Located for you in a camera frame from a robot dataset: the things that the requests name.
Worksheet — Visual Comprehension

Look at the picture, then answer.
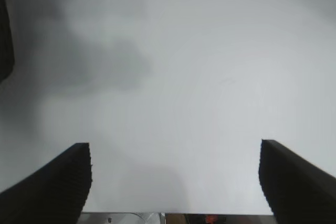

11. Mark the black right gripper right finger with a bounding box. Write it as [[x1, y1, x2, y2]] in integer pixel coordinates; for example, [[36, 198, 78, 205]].
[[258, 138, 336, 224]]

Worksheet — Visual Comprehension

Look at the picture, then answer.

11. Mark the dark brown wicker basket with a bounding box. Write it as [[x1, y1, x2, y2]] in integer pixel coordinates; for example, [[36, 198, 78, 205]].
[[0, 0, 15, 83]]

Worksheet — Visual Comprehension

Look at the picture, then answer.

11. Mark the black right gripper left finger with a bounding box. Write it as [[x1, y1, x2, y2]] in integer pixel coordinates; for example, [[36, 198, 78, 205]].
[[0, 142, 93, 224]]

